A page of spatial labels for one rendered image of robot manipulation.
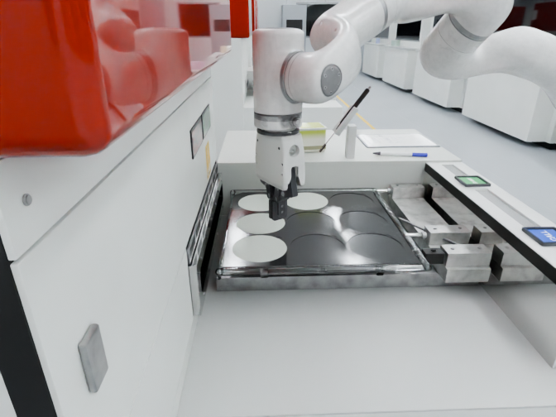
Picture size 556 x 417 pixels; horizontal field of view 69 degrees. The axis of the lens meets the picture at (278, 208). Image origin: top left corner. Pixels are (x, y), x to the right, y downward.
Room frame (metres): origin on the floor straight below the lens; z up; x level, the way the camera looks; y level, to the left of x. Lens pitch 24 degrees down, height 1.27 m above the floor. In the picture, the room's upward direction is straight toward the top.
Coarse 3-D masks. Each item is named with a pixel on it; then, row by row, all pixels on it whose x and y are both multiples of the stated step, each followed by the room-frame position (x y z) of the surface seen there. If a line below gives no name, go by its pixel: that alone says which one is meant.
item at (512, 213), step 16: (448, 176) 0.88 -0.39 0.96; (464, 192) 0.78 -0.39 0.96; (480, 192) 0.79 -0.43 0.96; (496, 192) 0.78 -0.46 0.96; (496, 208) 0.70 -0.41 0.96; (512, 208) 0.71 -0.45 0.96; (528, 208) 0.70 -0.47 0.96; (512, 224) 0.63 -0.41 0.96; (528, 224) 0.64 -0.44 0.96; (544, 224) 0.63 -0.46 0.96; (528, 240) 0.58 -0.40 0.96; (544, 256) 0.52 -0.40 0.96
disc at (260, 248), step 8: (240, 240) 0.69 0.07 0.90; (248, 240) 0.69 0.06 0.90; (256, 240) 0.69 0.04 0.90; (264, 240) 0.69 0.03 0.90; (272, 240) 0.69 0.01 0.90; (280, 240) 0.69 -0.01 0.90; (232, 248) 0.65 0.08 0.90; (240, 248) 0.65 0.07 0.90; (248, 248) 0.65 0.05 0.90; (256, 248) 0.65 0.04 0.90; (264, 248) 0.65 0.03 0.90; (272, 248) 0.65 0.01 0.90; (280, 248) 0.65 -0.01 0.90; (240, 256) 0.62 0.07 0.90; (248, 256) 0.62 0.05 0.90; (256, 256) 0.62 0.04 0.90; (264, 256) 0.62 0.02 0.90; (272, 256) 0.62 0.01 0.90
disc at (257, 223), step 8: (248, 216) 0.79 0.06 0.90; (256, 216) 0.79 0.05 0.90; (264, 216) 0.79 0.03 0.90; (240, 224) 0.75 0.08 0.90; (248, 224) 0.75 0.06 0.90; (256, 224) 0.75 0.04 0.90; (264, 224) 0.75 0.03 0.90; (272, 224) 0.75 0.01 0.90; (280, 224) 0.75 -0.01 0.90; (256, 232) 0.71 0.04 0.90; (264, 232) 0.71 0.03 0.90
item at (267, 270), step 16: (224, 272) 0.58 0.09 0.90; (240, 272) 0.58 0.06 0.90; (256, 272) 0.58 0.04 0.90; (272, 272) 0.58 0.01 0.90; (288, 272) 0.58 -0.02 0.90; (304, 272) 0.58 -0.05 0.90; (320, 272) 0.58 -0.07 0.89; (336, 272) 0.58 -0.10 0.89; (352, 272) 0.58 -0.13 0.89; (368, 272) 0.59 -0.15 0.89
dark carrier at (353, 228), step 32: (256, 192) 0.93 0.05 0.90; (320, 192) 0.93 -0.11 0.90; (352, 192) 0.93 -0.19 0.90; (288, 224) 0.76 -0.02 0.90; (320, 224) 0.76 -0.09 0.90; (352, 224) 0.76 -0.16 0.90; (384, 224) 0.76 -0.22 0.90; (224, 256) 0.62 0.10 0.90; (288, 256) 0.62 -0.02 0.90; (320, 256) 0.63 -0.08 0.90; (352, 256) 0.62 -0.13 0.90; (384, 256) 0.63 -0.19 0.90; (416, 256) 0.62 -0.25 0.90
